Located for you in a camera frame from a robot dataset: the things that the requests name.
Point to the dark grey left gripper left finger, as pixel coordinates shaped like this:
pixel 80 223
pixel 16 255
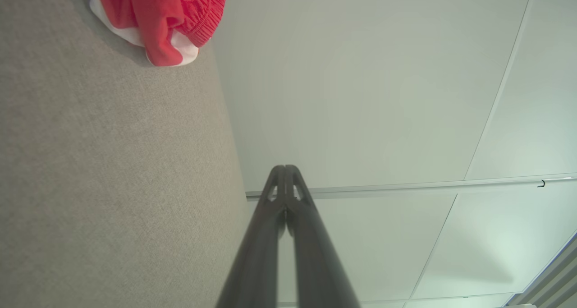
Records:
pixel 257 254

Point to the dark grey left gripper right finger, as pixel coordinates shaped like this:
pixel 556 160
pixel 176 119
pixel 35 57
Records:
pixel 315 263

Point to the red Bulls 23 shorts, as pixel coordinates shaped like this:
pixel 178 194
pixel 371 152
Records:
pixel 153 10

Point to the grey metal partition post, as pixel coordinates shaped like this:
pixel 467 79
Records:
pixel 405 187

